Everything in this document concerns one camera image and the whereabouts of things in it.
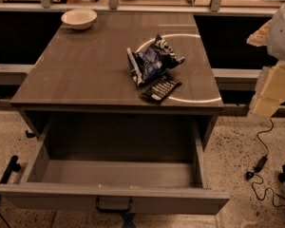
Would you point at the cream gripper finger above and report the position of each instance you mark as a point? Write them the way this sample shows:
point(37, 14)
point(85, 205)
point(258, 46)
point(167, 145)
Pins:
point(270, 91)
point(259, 37)

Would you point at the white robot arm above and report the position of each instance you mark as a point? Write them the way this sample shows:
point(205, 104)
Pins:
point(276, 37)

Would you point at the open grey top drawer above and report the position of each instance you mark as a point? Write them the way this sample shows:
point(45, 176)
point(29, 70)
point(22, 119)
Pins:
point(155, 160)

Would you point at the grey drawer cabinet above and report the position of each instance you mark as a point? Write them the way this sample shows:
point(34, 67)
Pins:
point(82, 83)

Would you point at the blue chip bag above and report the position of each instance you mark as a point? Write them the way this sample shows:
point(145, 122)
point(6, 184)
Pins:
point(147, 66)

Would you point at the white ceramic bowl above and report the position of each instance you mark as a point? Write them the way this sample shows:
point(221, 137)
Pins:
point(79, 18)

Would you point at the black bar left floor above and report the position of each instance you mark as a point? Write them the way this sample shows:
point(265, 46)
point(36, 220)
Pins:
point(13, 166)

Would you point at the grey shelf rail right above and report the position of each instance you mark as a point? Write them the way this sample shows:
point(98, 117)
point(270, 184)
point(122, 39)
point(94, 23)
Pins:
point(236, 79)

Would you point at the grey shelf rail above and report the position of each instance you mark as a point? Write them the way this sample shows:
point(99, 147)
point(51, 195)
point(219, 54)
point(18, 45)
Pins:
point(14, 74)
point(236, 79)

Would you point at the black drawer handle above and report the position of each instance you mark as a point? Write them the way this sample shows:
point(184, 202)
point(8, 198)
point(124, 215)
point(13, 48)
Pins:
point(111, 206)

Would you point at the grey shelf rail left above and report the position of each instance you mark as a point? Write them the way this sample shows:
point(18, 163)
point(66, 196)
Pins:
point(14, 74)

